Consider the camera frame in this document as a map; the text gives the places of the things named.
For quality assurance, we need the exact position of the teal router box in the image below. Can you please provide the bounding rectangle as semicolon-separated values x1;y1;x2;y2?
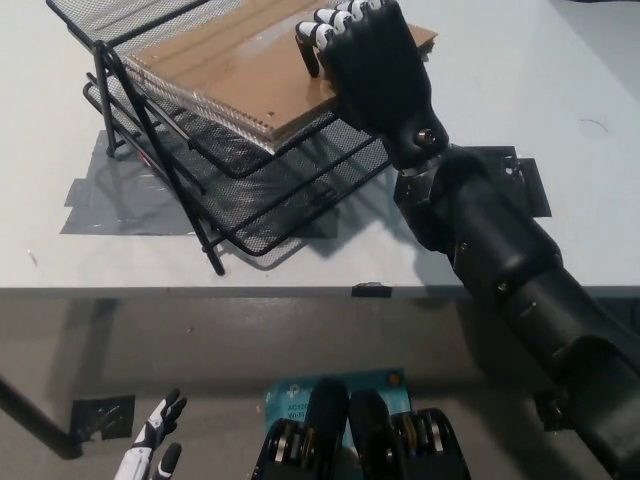
263;369;412;441

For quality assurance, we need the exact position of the grey tape patch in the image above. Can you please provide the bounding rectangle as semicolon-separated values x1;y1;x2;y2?
59;130;341;236

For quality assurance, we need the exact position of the black table leg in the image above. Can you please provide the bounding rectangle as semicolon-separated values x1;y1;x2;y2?
0;369;84;461

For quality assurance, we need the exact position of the black mesh file tray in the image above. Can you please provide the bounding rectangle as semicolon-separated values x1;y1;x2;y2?
45;0;396;276

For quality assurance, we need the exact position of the large black tape patch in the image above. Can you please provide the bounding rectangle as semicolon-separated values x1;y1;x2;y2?
472;144;554;220

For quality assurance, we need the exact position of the brown spiral notebook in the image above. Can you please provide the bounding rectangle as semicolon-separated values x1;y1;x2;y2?
122;0;439;151

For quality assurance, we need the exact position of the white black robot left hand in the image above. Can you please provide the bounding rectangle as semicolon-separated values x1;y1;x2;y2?
112;388;187;480

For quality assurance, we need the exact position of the black floor tape patch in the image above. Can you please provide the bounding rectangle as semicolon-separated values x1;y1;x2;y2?
532;389;571;434
71;394;137;444

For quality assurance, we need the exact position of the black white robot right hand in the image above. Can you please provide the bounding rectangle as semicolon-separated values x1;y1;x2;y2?
295;0;450;171

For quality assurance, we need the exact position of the black robot left body block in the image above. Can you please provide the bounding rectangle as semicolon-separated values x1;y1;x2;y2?
254;378;351;480

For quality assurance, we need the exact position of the small black tape strip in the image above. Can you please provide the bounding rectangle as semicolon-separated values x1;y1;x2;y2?
351;282;393;300

